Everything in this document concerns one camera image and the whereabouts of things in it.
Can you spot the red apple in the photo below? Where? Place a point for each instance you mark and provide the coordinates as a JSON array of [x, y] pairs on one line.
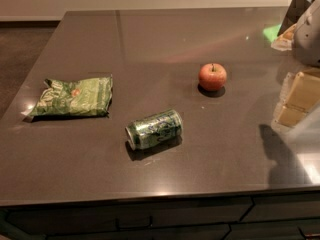
[[212, 77]]

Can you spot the green chip bag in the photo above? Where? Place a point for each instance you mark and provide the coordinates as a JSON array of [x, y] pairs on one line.
[[84, 98]]

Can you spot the left drawer handle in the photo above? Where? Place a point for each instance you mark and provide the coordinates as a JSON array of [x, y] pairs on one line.
[[134, 224]]

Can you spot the green soda can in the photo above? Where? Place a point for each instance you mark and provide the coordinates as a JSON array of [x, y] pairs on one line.
[[153, 130]]

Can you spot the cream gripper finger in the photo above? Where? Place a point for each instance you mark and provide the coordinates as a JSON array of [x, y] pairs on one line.
[[304, 93], [289, 116]]

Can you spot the snack package in corner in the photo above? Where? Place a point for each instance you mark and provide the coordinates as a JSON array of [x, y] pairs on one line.
[[284, 41]]

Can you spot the green object near box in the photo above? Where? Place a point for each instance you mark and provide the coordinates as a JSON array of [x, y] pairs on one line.
[[271, 33]]

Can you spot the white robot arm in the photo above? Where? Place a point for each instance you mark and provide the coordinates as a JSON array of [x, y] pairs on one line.
[[299, 40]]

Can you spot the dark box in corner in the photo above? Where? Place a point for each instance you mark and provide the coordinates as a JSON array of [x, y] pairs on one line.
[[294, 12]]

